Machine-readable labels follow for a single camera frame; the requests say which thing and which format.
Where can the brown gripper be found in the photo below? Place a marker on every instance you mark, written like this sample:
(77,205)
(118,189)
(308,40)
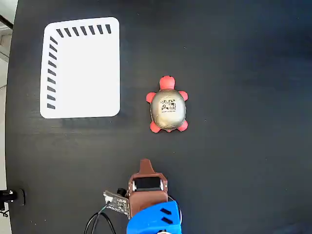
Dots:
(147,197)

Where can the red turtle toy silver shell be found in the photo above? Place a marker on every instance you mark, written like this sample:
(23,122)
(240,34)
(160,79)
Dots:
(167,112)

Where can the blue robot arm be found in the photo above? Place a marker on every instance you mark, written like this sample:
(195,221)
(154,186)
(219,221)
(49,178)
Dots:
(158,219)

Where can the white rectangular tray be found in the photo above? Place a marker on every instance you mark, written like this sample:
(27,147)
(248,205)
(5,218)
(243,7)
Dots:
(87,78)

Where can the black table clamp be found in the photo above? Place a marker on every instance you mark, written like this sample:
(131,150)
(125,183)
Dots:
(17,196)

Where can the small camera circuit board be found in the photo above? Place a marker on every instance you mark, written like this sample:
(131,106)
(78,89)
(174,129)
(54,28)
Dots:
(117,202)

